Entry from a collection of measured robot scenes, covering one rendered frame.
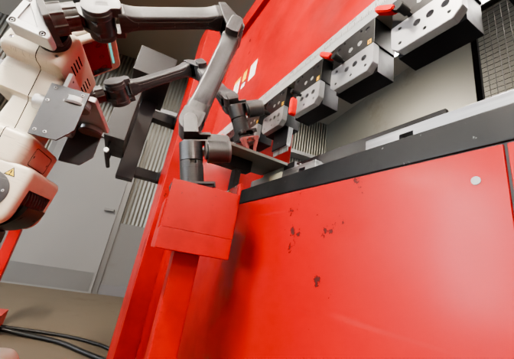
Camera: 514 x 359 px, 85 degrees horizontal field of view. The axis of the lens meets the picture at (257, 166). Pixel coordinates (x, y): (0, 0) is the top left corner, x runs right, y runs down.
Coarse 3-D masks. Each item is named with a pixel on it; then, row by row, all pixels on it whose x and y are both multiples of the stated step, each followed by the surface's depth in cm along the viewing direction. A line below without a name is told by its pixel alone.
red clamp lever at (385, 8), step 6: (378, 6) 68; (384, 6) 66; (390, 6) 64; (396, 6) 62; (402, 6) 61; (378, 12) 68; (384, 12) 66; (390, 12) 65; (396, 12) 64; (402, 12) 62; (408, 12) 62
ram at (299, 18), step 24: (288, 0) 137; (312, 0) 113; (336, 0) 96; (360, 0) 83; (264, 24) 160; (288, 24) 127; (312, 24) 106; (336, 24) 91; (360, 24) 79; (240, 48) 191; (264, 48) 147; (288, 48) 119; (312, 48) 100; (240, 72) 173; (264, 72) 136; (288, 72) 111; (240, 96) 157; (216, 120) 188
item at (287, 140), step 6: (288, 126) 104; (282, 132) 107; (288, 132) 103; (276, 138) 110; (282, 138) 106; (288, 138) 103; (276, 144) 108; (282, 144) 104; (288, 144) 102; (276, 150) 108; (282, 150) 105
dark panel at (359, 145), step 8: (440, 112) 109; (416, 120) 117; (424, 120) 114; (392, 128) 127; (400, 128) 123; (376, 136) 133; (352, 144) 146; (360, 144) 141; (328, 152) 161; (336, 152) 155; (344, 152) 149; (352, 152) 144; (304, 160) 180; (312, 160) 173; (320, 160) 165; (328, 160) 159
